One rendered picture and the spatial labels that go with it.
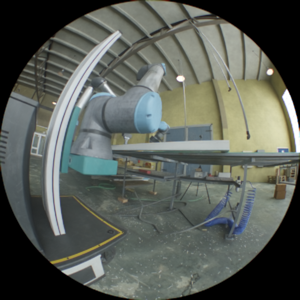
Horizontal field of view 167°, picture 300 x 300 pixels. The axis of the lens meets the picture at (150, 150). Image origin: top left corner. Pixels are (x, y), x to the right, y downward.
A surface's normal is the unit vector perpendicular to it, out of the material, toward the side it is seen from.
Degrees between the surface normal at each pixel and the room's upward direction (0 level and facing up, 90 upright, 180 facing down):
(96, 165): 90
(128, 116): 125
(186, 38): 180
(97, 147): 70
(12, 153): 90
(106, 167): 90
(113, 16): 180
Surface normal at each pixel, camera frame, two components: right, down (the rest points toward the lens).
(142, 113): -0.19, 0.40
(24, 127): 0.89, 0.04
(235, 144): -0.59, -0.18
